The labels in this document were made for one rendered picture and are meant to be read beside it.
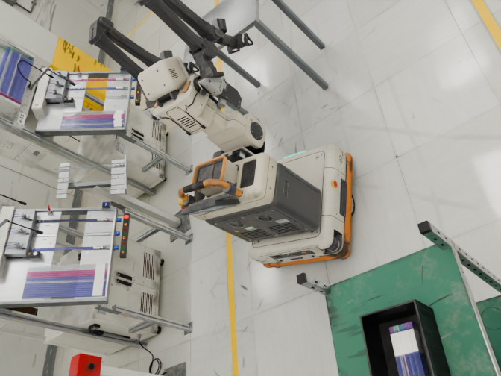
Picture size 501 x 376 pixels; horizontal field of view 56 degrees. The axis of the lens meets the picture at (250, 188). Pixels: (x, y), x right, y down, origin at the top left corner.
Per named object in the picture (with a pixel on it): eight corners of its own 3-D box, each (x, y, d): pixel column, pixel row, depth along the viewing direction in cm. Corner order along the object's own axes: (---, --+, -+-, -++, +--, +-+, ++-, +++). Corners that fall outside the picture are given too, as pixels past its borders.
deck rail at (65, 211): (118, 212, 341) (116, 207, 336) (118, 214, 339) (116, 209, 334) (15, 213, 333) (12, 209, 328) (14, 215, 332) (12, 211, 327)
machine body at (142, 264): (166, 253, 397) (103, 228, 358) (163, 336, 357) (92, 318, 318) (121, 278, 431) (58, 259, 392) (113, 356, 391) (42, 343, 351)
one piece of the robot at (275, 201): (334, 239, 263) (230, 180, 210) (261, 251, 298) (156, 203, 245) (336, 186, 277) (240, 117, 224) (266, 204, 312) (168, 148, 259)
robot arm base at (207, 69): (195, 84, 224) (212, 75, 216) (190, 68, 223) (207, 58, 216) (208, 83, 230) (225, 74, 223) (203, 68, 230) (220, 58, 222)
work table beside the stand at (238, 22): (328, 87, 342) (256, 19, 291) (256, 126, 383) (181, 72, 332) (324, 44, 365) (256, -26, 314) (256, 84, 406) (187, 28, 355)
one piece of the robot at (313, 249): (325, 253, 261) (316, 248, 256) (268, 261, 288) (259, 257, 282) (325, 249, 262) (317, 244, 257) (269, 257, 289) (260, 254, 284)
